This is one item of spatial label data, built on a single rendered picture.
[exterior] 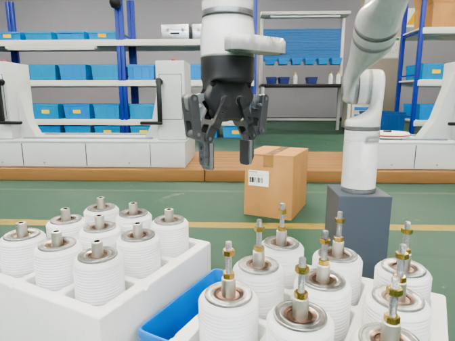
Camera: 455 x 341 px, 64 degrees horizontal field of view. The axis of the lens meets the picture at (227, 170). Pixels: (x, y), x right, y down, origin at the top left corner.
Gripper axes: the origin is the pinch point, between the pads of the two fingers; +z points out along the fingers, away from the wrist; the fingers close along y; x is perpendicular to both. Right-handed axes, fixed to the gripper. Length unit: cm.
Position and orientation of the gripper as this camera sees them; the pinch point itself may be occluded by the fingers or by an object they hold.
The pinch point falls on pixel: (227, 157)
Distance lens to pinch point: 53.7
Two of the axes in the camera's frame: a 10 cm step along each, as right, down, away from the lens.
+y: -8.1, 1.2, -5.8
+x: 5.9, 1.6, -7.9
